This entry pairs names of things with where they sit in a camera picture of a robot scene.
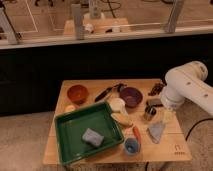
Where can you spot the blue cup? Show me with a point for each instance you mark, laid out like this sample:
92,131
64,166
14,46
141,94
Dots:
131,146

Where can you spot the blue grey sponge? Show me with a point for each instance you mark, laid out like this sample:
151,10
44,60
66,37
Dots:
93,137

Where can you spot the yellow bread piece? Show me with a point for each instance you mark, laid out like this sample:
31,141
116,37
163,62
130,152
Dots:
122,119

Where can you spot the grey folded cloth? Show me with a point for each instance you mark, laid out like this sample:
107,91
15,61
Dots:
155,131

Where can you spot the grey rectangular block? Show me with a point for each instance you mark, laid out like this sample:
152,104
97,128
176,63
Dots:
156,102

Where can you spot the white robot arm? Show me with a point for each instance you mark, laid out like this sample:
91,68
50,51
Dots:
187,82

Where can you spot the dark red grapes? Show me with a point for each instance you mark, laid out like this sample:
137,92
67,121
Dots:
156,89

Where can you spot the small yellow ball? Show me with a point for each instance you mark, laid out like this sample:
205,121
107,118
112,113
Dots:
70,108

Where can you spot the grey metal post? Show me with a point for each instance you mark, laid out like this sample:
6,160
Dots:
78,21
177,6
7,27

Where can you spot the purple bowl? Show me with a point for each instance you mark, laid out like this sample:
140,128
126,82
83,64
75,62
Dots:
132,96

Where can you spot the black handled utensil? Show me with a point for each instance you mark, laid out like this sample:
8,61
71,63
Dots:
118,87

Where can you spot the background wooden table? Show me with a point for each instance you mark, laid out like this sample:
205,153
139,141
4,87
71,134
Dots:
100,26

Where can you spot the metal cup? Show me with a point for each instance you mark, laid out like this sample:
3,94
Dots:
150,112

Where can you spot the orange bowl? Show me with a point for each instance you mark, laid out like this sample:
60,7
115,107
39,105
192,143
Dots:
77,94

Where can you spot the white round cup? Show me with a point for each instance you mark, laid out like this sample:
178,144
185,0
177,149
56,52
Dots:
118,105

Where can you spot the green plastic tray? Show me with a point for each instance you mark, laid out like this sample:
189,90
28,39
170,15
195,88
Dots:
70,128

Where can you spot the pale yellow block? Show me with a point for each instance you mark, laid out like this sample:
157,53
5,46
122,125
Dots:
168,115

